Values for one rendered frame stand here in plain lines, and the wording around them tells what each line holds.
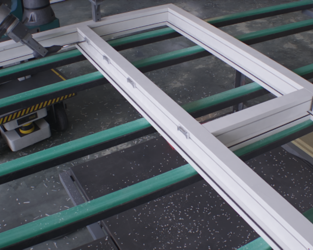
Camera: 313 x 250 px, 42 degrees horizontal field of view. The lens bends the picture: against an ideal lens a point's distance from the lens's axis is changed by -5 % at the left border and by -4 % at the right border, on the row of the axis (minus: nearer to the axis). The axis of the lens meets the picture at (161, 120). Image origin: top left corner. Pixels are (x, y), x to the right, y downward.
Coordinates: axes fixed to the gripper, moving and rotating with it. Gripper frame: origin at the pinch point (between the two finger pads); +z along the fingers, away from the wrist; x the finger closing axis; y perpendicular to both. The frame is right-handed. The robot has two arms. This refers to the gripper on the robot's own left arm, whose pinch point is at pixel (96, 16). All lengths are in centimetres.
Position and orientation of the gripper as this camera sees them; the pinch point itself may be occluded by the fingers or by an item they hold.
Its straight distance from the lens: 177.1
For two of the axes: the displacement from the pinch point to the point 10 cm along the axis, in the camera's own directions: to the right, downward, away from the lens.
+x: -5.0, -4.8, 7.2
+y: 8.7, -2.9, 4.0
